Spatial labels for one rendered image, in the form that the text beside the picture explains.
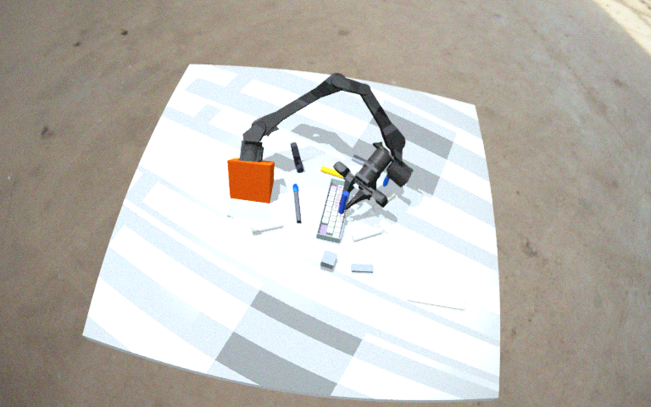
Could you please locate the blue stylus with grey tip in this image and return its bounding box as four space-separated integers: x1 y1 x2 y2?
338 191 348 218

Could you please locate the black cylinder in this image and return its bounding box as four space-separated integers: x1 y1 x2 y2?
290 142 303 173

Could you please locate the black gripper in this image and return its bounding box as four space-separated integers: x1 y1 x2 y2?
332 160 388 209

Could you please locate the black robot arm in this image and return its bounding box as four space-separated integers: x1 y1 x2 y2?
238 73 414 188

